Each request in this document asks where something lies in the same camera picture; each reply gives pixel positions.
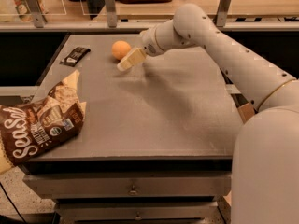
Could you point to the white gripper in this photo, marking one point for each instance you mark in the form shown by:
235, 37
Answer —
149, 44

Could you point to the orange fruit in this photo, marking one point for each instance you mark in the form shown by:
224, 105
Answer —
120, 49

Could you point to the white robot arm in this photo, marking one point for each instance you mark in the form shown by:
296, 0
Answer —
265, 170

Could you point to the brown sea salt chip bag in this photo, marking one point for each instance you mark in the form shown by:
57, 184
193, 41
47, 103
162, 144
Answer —
29, 130

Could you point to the colourful snack bag behind glass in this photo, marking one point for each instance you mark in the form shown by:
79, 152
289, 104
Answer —
17, 10

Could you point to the black snack bar wrapper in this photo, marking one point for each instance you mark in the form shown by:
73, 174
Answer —
74, 56

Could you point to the grey metal drawer cabinet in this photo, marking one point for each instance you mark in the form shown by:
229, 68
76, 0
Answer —
156, 144

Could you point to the cardboard box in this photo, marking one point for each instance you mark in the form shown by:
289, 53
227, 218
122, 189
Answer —
246, 112

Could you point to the middle metal bracket post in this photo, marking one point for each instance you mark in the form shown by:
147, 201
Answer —
112, 19

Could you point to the metal bracket post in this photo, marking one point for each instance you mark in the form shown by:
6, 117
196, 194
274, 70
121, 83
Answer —
112, 19
37, 14
222, 13

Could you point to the right metal bracket post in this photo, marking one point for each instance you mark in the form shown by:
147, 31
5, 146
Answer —
222, 13

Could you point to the left metal bracket post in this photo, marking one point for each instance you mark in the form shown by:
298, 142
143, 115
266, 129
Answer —
37, 14

